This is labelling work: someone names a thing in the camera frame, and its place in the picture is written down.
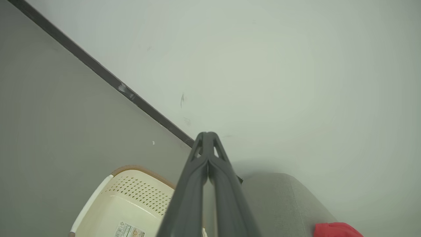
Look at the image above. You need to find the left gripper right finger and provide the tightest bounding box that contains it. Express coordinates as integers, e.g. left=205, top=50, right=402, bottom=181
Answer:
left=207, top=132, right=262, bottom=237

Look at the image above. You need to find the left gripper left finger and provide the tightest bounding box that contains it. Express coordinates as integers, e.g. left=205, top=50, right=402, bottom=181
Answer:
left=156, top=132, right=209, bottom=237

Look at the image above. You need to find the red basketball jersey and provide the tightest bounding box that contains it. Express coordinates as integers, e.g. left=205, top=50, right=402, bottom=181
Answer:
left=313, top=222, right=364, bottom=237

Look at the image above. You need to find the white perforated plastic laundry basket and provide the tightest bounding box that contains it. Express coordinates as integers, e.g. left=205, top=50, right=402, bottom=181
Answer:
left=68, top=165, right=177, bottom=237

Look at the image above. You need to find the white printed basket label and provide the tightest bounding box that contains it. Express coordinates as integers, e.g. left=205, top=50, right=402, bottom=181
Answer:
left=114, top=221, right=145, bottom=237

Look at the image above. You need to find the grey fabric sofa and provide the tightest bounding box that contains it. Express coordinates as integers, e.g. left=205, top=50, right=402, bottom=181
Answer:
left=241, top=172, right=340, bottom=237

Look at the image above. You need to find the black baseboard strip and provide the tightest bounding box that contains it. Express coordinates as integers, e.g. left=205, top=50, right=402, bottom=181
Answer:
left=7, top=0, right=244, bottom=184

